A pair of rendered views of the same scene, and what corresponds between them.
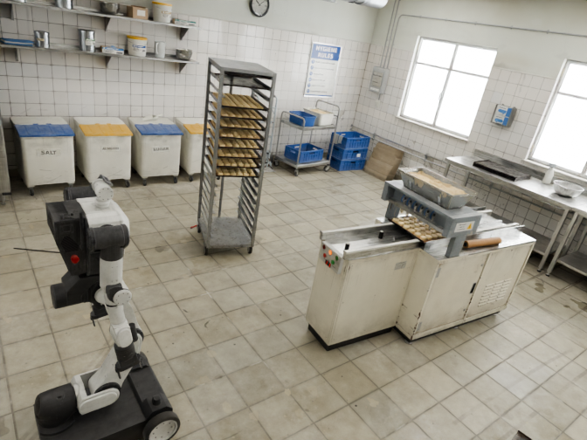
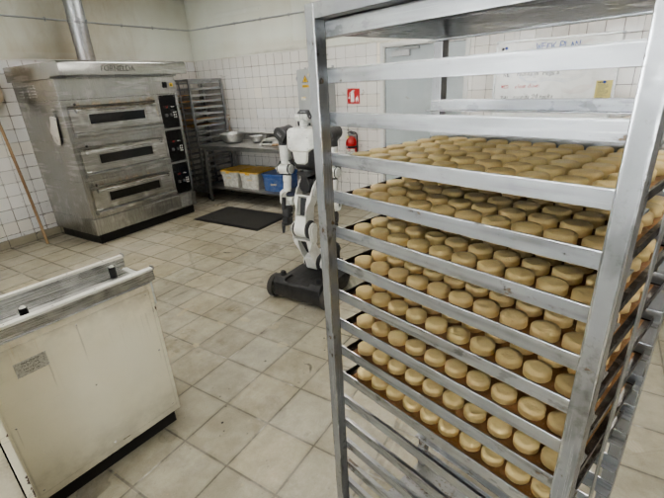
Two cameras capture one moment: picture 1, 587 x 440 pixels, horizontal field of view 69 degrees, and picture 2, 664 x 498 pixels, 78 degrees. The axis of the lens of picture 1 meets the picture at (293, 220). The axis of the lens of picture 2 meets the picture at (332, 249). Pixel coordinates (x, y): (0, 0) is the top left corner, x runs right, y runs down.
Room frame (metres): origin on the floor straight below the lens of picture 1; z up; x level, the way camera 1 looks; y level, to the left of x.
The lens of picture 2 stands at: (4.74, 0.10, 1.67)
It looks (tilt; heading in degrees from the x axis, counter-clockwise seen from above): 22 degrees down; 163
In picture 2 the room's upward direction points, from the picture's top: 3 degrees counter-clockwise
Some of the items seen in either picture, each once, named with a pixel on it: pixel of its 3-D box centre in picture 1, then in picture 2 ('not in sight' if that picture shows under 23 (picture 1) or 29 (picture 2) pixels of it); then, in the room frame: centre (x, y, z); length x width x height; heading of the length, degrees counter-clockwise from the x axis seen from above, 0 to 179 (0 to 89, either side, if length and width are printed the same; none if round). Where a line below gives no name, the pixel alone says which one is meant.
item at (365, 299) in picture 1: (360, 285); (80, 376); (2.89, -0.61, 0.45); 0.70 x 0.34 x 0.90; 124
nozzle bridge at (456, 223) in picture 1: (424, 216); not in sight; (3.17, -1.03, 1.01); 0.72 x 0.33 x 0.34; 34
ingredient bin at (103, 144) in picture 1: (103, 153); not in sight; (5.05, 2.50, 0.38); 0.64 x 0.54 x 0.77; 41
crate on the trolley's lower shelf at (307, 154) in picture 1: (303, 153); not in sight; (7.00, 0.02, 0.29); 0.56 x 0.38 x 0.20; 138
